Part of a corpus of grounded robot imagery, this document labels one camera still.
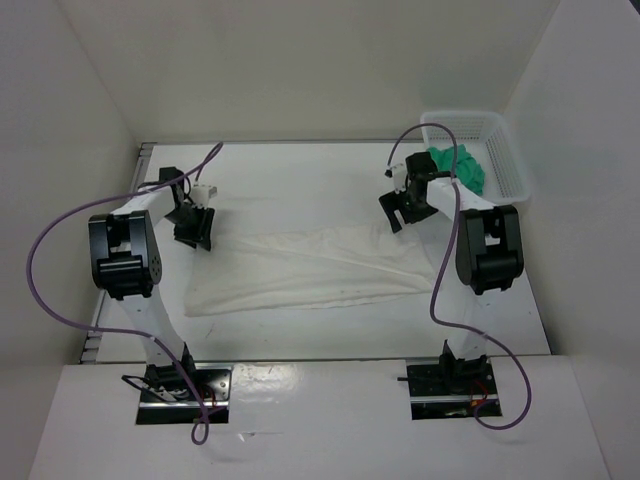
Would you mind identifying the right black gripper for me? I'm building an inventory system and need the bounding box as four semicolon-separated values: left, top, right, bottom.
379;184;438;233

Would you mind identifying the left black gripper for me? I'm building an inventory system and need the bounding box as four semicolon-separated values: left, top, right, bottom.
163;203;215;251

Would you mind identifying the white tank top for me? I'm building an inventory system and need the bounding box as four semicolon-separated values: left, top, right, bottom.
184;223;436;317

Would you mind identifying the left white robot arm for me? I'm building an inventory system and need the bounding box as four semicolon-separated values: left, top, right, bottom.
88;167;216;401

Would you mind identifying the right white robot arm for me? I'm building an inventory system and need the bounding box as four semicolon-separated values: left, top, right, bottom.
379;152;524;394

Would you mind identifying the green tank top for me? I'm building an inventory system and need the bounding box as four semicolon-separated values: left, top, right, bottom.
427;144;485;196

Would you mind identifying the white plastic basket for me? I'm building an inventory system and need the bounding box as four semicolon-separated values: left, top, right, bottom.
420;110;530;204

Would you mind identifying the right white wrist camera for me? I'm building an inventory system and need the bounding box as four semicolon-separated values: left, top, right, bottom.
385;163;407;193

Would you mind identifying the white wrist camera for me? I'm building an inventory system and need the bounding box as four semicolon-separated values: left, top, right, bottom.
189;183;217;208
385;163;407;193

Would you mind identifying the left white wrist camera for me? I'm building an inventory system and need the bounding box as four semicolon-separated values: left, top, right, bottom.
189;183;217;208

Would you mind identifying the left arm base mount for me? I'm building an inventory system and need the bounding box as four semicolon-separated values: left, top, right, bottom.
121;363;232;425

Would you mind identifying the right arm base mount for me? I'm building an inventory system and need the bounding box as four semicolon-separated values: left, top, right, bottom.
397;349;502;420

